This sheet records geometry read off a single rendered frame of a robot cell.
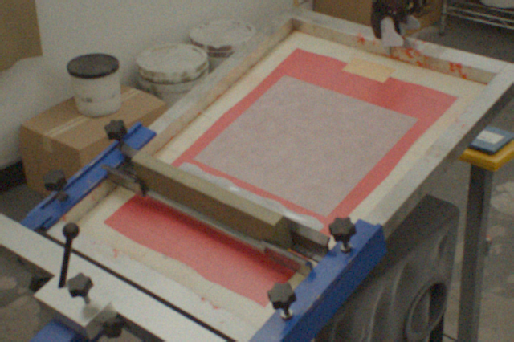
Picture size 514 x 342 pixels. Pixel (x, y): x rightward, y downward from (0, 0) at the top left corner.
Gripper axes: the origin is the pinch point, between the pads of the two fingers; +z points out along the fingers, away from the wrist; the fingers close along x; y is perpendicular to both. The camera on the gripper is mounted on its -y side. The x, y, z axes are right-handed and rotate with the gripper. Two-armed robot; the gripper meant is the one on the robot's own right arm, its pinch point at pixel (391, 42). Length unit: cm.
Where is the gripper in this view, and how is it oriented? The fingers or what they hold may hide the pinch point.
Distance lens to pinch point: 203.4
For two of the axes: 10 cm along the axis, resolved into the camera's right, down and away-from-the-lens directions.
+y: 7.5, 3.2, -5.8
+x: 6.3, -6.2, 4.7
